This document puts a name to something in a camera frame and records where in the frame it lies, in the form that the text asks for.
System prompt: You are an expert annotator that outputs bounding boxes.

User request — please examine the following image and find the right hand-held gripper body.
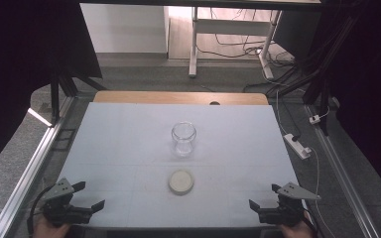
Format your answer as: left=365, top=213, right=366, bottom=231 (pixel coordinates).
left=258, top=181, right=322, bottom=228

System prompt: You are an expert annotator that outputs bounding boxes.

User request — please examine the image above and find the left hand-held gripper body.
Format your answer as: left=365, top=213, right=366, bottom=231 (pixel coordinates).
left=42, top=177, right=94, bottom=228

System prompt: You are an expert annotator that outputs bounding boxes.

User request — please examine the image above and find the white round jar lid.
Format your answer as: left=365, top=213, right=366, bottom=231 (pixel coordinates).
left=168, top=169, right=195, bottom=196

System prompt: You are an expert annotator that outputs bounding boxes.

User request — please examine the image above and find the clear glass jar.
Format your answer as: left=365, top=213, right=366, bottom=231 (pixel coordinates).
left=171, top=121, right=197, bottom=159

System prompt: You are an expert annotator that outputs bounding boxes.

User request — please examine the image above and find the person's right hand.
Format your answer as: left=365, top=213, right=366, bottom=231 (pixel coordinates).
left=279, top=211, right=316, bottom=238

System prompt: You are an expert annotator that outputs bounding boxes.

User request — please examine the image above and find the person's left hand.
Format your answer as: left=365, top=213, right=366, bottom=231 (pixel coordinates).
left=32, top=215, right=72, bottom=238

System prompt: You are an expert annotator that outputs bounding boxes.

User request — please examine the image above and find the white power strip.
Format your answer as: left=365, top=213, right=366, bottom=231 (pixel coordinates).
left=283, top=132, right=313, bottom=161

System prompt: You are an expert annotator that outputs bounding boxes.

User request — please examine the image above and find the white table mat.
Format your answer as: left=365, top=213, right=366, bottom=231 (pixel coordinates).
left=57, top=101, right=301, bottom=229

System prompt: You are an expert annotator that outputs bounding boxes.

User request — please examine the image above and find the black metal stand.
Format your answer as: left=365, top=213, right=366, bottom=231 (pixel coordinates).
left=49, top=63, right=108, bottom=125
left=266, top=0, right=373, bottom=137

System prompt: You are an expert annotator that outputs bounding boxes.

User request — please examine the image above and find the wooden table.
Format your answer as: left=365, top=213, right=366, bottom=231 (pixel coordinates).
left=92, top=90, right=270, bottom=106

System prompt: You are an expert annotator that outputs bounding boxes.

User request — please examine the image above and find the black curtain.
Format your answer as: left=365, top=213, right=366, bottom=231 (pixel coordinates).
left=323, top=0, right=381, bottom=206
left=0, top=0, right=104, bottom=178

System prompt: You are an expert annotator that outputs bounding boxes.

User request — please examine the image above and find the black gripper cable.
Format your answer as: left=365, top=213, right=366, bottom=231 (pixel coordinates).
left=26, top=185, right=55, bottom=236

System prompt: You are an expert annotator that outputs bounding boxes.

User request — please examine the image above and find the white power cable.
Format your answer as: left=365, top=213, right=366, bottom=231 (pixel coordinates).
left=276, top=88, right=337, bottom=238

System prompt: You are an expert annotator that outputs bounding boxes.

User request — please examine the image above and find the aluminium rail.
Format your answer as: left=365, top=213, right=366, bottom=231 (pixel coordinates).
left=0, top=94, right=77, bottom=238
left=305, top=104, right=381, bottom=238

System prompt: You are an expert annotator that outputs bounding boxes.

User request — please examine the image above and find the tangle of black floor cables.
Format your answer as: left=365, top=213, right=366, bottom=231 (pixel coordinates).
left=196, top=8, right=297, bottom=68

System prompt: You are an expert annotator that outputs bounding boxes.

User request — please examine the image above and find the white desk frame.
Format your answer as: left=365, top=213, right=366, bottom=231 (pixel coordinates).
left=188, top=6, right=283, bottom=80

